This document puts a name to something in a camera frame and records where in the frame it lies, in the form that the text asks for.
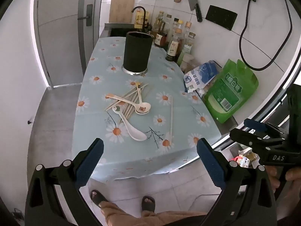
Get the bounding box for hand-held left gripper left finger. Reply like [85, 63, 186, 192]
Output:
[25, 138, 105, 226]

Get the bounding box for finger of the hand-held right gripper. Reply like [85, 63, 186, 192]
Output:
[243, 118, 289, 137]
[229, 128, 290, 151]

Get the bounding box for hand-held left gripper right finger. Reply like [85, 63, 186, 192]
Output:
[196, 138, 277, 226]

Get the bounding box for large white spoon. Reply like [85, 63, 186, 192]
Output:
[112, 106, 147, 141]

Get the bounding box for single white chopstick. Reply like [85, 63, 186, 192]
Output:
[170, 97, 174, 144]

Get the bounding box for pile of wooden chopsticks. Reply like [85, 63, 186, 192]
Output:
[105, 83, 155, 123]

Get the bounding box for orange-handled white spoon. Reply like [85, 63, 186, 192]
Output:
[106, 94, 151, 110]

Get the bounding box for black utensil holder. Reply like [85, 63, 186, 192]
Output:
[122, 31, 154, 76]

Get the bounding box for person's right hand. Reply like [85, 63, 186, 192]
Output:
[268, 165, 301, 190]

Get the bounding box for small printed box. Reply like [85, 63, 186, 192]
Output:
[235, 155, 251, 168]

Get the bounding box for green bag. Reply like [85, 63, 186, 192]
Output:
[202, 59, 259, 124]

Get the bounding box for light blue daisy tablecloth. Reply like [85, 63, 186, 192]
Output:
[72, 36, 223, 182]

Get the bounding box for blue and white bag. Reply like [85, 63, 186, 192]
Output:
[183, 60, 223, 94]

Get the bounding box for brown pants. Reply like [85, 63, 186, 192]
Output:
[101, 201, 213, 226]

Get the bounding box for white plastic jar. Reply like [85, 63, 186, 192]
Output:
[180, 53, 196, 73]

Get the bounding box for row of condiment bottles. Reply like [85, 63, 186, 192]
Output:
[150, 11, 197, 63]

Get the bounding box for grey door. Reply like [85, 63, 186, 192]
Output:
[35, 0, 104, 88]

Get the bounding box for kitchen sink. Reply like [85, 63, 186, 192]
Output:
[104, 23, 151, 37]

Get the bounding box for cleaver knife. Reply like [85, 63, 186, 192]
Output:
[186, 0, 203, 22]

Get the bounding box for yellow soap bottle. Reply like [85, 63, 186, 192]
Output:
[136, 10, 150, 26]

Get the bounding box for black faucet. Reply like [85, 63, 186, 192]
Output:
[131, 6, 149, 32]

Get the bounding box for wooden cutting board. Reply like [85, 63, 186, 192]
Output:
[109, 0, 136, 24]

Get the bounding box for black cable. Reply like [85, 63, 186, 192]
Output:
[239, 0, 293, 71]

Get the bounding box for black door handle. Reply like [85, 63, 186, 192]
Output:
[78, 4, 93, 26]

